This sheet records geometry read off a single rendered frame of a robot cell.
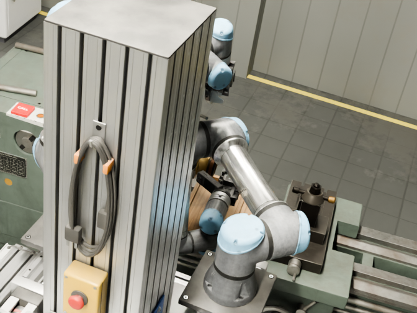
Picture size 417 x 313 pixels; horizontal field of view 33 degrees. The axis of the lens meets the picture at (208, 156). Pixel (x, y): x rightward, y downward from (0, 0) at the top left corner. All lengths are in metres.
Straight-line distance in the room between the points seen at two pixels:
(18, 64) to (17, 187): 0.46
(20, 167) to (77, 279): 1.04
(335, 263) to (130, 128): 1.36
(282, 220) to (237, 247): 0.16
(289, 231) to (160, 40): 0.81
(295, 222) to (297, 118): 3.12
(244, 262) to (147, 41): 0.80
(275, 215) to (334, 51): 3.42
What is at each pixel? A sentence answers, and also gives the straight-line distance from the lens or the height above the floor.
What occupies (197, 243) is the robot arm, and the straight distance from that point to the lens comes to 2.40.
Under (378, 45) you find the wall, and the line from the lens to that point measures 5.22.
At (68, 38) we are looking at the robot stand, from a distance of 1.33.
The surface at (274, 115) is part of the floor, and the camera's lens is 5.01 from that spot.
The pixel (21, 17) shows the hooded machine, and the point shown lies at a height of 0.15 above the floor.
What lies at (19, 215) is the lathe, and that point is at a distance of 2.73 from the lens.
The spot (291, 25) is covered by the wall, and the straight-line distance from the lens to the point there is 5.29.
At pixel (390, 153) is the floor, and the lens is 4.96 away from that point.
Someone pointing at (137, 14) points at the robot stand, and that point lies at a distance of 1.39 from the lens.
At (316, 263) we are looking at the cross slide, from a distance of 2.47.
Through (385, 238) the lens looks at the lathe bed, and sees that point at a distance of 2.84.
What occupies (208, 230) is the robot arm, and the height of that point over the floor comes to 1.06.
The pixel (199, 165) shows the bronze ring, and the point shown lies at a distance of 2.56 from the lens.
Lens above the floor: 2.62
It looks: 36 degrees down
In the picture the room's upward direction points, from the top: 10 degrees clockwise
